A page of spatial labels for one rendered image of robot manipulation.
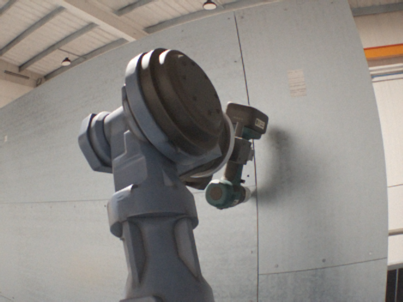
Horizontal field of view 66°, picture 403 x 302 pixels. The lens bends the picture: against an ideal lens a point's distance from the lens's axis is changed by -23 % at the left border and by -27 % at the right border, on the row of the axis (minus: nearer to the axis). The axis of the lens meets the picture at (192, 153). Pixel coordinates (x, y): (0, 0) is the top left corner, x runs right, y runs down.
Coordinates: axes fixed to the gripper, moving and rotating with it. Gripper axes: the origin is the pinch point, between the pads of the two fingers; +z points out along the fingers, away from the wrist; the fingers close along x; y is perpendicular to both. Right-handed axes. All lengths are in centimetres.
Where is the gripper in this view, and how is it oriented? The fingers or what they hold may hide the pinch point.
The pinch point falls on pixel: (237, 151)
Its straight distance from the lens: 91.8
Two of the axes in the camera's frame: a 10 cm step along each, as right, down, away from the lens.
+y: 2.6, -9.7, -0.2
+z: 5.0, 1.2, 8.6
